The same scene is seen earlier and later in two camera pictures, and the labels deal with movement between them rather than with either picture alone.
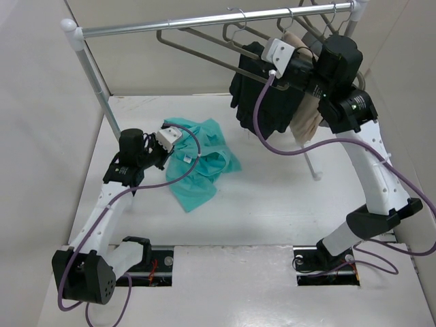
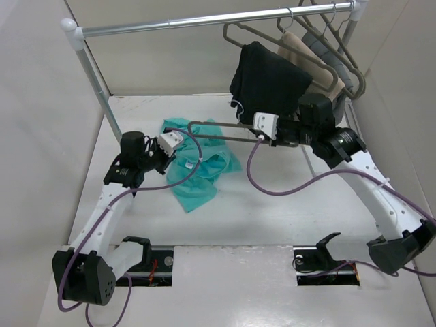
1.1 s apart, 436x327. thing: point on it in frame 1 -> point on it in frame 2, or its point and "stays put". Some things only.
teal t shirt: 199,185 stays put
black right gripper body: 305,77 -> 294,131
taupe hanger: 161,32 -> 227,123
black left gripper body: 153,154 stays put
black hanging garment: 276,105 stays put
